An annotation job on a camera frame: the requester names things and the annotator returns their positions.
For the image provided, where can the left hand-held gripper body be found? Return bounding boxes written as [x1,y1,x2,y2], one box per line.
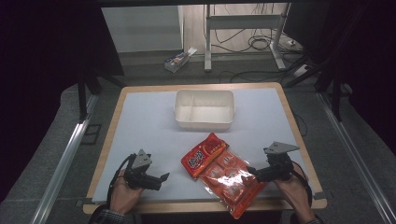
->
[123,148,163,191]

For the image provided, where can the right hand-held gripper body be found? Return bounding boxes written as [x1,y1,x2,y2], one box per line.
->
[255,141,301,184]

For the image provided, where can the red snack bag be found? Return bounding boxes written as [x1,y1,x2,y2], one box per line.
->
[180,132,269,220]

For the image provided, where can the person's left hand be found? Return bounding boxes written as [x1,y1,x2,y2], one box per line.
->
[108,168,145,216]

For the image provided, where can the person's right hand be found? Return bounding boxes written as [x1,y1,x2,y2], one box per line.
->
[273,170,316,222]

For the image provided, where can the white table mat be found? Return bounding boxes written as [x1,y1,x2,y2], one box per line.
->
[91,87,316,203]

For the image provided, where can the black floor plate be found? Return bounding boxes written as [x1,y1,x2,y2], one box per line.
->
[80,123,103,146]

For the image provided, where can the white plastic container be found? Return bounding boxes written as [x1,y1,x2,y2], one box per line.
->
[173,89,235,132]

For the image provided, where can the black metal stand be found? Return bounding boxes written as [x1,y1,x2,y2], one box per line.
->
[76,69,126,124]
[281,55,353,123]

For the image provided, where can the white power strip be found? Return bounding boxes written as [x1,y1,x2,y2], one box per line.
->
[291,63,310,78]

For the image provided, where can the white metal stand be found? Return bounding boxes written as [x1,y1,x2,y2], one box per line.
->
[203,3,293,73]

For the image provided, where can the white panel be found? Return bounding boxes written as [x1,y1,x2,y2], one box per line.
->
[100,5,185,54]

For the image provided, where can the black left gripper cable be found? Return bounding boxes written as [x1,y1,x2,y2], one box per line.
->
[106,153,138,210]

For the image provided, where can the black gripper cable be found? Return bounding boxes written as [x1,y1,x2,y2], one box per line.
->
[106,153,138,210]
[291,161,313,207]

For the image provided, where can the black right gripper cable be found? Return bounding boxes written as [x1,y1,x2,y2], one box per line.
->
[291,161,313,207]

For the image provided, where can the aluminium floor rail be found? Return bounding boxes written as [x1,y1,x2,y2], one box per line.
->
[30,92,100,224]
[317,91,396,224]

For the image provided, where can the black floor cables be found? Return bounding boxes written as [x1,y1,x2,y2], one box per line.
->
[212,3,312,84]

